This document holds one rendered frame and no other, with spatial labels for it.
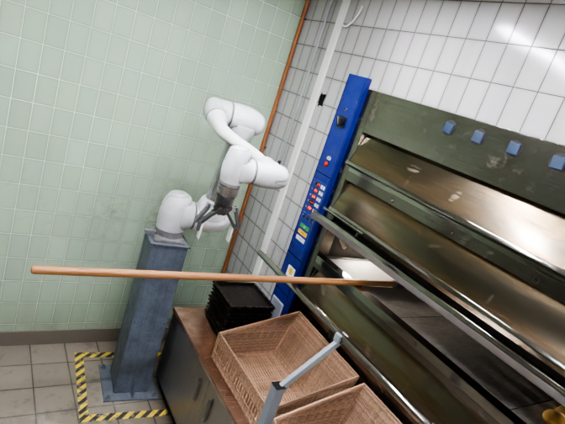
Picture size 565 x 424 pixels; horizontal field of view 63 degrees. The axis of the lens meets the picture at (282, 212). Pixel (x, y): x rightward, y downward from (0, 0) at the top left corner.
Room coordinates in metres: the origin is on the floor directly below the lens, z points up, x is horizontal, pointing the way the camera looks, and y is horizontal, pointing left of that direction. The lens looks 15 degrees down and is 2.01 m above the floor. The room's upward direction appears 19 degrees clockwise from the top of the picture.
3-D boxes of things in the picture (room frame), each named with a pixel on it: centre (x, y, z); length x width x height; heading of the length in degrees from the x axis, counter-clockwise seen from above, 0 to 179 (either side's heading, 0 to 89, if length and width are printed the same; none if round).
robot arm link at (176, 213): (2.41, 0.56, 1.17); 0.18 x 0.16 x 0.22; 117
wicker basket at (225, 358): (2.00, -0.24, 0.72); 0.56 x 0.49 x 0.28; 36
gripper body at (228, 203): (1.84, 0.24, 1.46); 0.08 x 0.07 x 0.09; 120
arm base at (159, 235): (2.39, 0.59, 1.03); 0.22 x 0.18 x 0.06; 121
